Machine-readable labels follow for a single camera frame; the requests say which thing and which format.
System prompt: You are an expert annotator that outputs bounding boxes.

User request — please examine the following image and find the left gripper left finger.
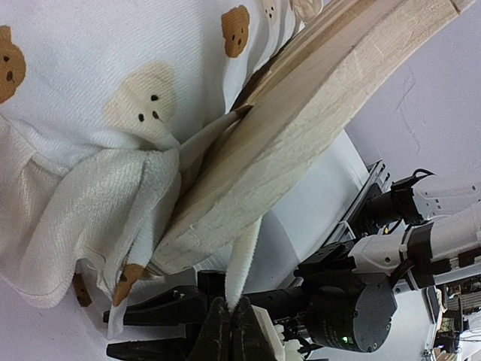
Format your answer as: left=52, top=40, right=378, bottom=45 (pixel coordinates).
left=187, top=297, right=231, bottom=361

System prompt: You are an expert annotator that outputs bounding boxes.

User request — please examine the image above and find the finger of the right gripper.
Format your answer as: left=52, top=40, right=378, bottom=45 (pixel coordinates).
left=106, top=332, right=199, bottom=361
left=120, top=287, right=207, bottom=326

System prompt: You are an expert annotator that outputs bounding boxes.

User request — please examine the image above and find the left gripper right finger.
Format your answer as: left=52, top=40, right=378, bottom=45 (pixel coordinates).
left=231, top=297, right=275, bottom=361

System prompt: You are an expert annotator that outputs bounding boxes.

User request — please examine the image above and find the bear print cushion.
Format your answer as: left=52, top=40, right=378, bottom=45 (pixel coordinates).
left=1, top=1, right=323, bottom=336

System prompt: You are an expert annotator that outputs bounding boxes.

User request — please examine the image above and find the wooden pet bed frame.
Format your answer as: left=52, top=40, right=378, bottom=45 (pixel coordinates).
left=149, top=0, right=470, bottom=275

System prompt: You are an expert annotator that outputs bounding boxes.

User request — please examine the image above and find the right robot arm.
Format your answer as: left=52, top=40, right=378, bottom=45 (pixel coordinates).
left=106, top=169, right=480, bottom=360

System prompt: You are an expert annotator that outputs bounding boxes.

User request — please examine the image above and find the aluminium front rail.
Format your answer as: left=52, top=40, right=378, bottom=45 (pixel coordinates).
left=286, top=161, right=390, bottom=290

